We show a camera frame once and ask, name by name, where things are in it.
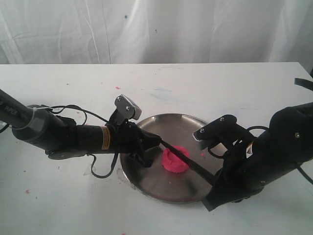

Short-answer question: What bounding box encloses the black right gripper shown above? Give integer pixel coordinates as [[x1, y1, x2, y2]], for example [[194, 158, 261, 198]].
[[202, 144, 267, 212]]

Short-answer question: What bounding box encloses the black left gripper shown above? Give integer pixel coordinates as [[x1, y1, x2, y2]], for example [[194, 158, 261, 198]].
[[107, 122, 161, 168]]

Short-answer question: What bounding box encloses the black knife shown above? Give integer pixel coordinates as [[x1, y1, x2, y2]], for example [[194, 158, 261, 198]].
[[160, 140, 216, 186]]

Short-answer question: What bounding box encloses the pink dough piece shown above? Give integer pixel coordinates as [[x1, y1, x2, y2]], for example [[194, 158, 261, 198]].
[[161, 148, 189, 173]]

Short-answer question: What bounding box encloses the round steel plate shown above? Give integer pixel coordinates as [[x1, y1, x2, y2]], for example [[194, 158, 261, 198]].
[[120, 114, 223, 204]]

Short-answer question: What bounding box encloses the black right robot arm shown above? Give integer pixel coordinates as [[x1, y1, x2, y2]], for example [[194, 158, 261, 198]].
[[195, 103, 313, 211]]

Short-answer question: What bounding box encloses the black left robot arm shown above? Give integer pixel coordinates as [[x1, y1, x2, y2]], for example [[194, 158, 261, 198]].
[[0, 91, 161, 170]]

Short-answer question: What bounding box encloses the clear tape piece lower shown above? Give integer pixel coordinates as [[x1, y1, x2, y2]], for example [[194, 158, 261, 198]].
[[83, 164, 96, 176]]

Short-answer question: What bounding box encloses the white backdrop curtain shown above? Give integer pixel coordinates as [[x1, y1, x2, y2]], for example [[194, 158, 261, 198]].
[[0, 0, 313, 70]]

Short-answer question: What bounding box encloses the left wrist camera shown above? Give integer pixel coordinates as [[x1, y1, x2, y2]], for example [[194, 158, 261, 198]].
[[109, 94, 142, 125]]

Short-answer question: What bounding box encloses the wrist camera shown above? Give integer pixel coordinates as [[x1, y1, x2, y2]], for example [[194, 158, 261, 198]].
[[193, 115, 256, 159], [109, 94, 142, 125]]

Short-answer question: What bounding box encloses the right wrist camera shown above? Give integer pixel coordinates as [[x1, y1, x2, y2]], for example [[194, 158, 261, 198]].
[[193, 115, 256, 159]]

